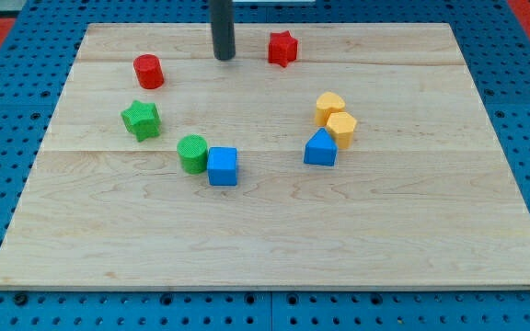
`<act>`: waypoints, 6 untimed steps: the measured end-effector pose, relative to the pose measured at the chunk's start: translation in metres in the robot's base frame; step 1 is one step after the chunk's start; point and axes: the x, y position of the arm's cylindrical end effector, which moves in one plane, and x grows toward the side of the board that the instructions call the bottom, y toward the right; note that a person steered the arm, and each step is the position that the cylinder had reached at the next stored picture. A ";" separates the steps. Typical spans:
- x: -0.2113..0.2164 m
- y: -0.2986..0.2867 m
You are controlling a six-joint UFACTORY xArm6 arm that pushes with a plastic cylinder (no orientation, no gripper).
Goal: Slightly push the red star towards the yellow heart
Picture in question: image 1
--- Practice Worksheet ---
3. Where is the yellow pentagon block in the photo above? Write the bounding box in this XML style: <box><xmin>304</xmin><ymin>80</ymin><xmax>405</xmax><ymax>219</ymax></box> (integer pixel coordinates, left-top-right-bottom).
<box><xmin>326</xmin><ymin>111</ymin><xmax>357</xmax><ymax>149</ymax></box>

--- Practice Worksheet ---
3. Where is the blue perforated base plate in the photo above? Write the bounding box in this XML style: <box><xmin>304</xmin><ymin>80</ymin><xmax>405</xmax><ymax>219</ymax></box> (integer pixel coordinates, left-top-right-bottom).
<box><xmin>0</xmin><ymin>1</ymin><xmax>530</xmax><ymax>330</ymax></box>

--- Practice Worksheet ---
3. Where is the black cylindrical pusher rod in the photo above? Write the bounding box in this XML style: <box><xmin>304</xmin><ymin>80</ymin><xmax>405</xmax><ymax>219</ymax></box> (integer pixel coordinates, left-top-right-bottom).
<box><xmin>208</xmin><ymin>0</ymin><xmax>236</xmax><ymax>61</ymax></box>

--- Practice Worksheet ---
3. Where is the red cylinder block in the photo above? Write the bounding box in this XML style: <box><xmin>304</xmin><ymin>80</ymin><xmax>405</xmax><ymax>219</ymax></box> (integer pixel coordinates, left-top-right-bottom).
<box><xmin>132</xmin><ymin>54</ymin><xmax>165</xmax><ymax>89</ymax></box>

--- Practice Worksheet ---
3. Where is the yellow heart block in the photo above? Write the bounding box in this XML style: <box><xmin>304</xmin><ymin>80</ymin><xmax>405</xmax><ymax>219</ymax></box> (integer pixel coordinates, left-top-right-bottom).
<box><xmin>314</xmin><ymin>91</ymin><xmax>346</xmax><ymax>126</ymax></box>

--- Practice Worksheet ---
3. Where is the green star block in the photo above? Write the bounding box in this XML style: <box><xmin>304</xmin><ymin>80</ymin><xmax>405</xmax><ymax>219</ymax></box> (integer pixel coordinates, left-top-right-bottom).
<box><xmin>121</xmin><ymin>100</ymin><xmax>161</xmax><ymax>142</ymax></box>

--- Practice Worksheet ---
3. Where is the red star block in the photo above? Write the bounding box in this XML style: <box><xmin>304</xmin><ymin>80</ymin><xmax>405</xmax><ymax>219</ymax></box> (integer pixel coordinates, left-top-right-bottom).
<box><xmin>268</xmin><ymin>30</ymin><xmax>298</xmax><ymax>67</ymax></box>

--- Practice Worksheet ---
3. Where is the green cylinder block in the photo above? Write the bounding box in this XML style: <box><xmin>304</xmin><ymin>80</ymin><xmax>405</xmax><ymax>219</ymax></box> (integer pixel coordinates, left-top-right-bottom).
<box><xmin>177</xmin><ymin>134</ymin><xmax>208</xmax><ymax>175</ymax></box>

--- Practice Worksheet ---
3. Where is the blue cube block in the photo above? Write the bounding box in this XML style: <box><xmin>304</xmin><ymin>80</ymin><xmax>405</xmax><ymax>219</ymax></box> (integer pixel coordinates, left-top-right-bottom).
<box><xmin>207</xmin><ymin>147</ymin><xmax>237</xmax><ymax>186</ymax></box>

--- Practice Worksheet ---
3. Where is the light wooden board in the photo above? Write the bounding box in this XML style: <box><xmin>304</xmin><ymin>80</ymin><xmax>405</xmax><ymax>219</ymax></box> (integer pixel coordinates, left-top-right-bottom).
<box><xmin>0</xmin><ymin>23</ymin><xmax>530</xmax><ymax>291</ymax></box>

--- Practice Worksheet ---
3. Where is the blue triangle block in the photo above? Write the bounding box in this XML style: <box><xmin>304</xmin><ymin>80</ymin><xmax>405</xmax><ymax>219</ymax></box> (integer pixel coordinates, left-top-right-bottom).
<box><xmin>303</xmin><ymin>128</ymin><xmax>338</xmax><ymax>166</ymax></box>

